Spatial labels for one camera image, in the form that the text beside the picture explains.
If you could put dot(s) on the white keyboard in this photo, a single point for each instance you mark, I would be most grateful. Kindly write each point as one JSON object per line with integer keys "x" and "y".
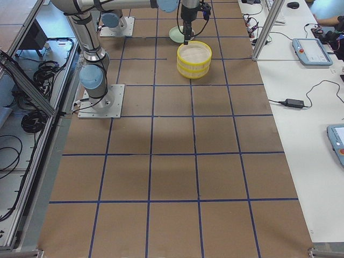
{"x": 275, "y": 7}

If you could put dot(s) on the black power adapter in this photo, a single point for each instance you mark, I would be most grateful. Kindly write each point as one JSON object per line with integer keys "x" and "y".
{"x": 292, "y": 103}

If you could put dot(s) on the blue teach pendant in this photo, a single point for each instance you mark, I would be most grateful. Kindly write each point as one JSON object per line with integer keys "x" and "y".
{"x": 336, "y": 138}
{"x": 311, "y": 52}

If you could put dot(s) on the yellow steamer layer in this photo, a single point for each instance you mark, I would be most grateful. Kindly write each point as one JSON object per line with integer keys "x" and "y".
{"x": 192, "y": 74}
{"x": 195, "y": 53}

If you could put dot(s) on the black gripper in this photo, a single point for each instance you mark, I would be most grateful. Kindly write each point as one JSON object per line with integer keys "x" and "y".
{"x": 188, "y": 13}

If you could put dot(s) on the aluminium frame post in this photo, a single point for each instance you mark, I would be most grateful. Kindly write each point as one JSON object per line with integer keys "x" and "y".
{"x": 261, "y": 42}

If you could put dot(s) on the black computer mouse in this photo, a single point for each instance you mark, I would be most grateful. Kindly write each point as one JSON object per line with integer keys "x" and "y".
{"x": 293, "y": 5}

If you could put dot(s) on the pale green plate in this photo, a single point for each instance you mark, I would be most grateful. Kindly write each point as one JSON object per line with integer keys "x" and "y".
{"x": 176, "y": 34}

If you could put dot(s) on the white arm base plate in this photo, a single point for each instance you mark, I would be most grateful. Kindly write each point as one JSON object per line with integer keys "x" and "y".
{"x": 115, "y": 104}

